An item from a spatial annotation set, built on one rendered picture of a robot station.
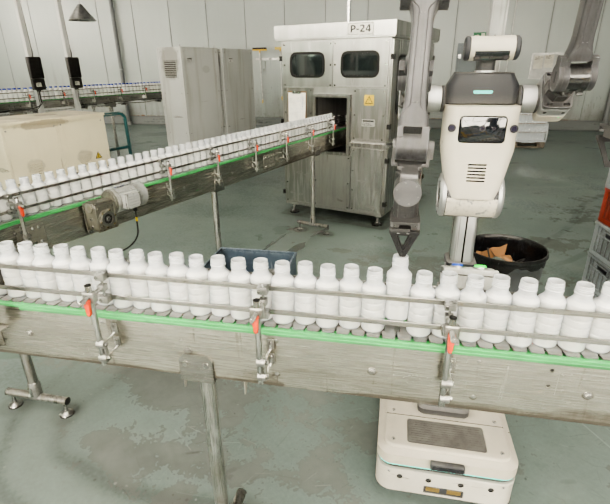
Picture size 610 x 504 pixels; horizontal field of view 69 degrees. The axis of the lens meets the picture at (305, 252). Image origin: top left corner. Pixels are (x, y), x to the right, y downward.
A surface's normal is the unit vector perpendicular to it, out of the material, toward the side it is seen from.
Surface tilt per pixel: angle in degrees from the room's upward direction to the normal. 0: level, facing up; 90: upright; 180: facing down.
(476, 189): 90
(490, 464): 31
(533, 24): 90
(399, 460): 90
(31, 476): 0
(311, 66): 90
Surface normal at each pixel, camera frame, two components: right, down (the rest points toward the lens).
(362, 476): -0.01, -0.92
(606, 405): -0.19, 0.38
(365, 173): -0.49, 0.34
